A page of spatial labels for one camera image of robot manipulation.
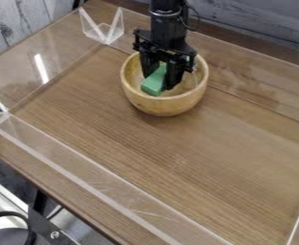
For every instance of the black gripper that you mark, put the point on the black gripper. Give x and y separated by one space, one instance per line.
179 56

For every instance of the green rectangular block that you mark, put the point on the green rectangular block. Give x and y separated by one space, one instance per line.
153 85

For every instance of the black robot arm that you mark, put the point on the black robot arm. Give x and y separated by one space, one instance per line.
170 16

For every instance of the light wooden bowl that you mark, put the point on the light wooden bowl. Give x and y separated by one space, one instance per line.
170 102

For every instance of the clear acrylic tray walls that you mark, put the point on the clear acrylic tray walls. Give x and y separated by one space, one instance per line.
209 178

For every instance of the black metal bracket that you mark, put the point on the black metal bracket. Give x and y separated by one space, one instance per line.
48 234

